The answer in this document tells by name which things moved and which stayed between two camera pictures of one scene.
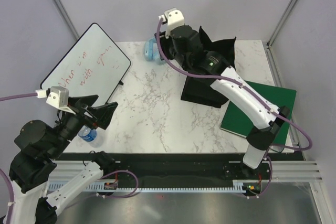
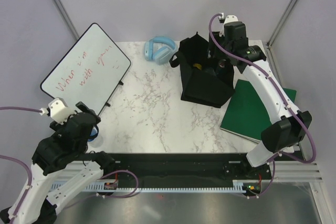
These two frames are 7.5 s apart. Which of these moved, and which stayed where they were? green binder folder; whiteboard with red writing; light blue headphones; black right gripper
Moved: green binder folder; black right gripper
Stayed: light blue headphones; whiteboard with red writing
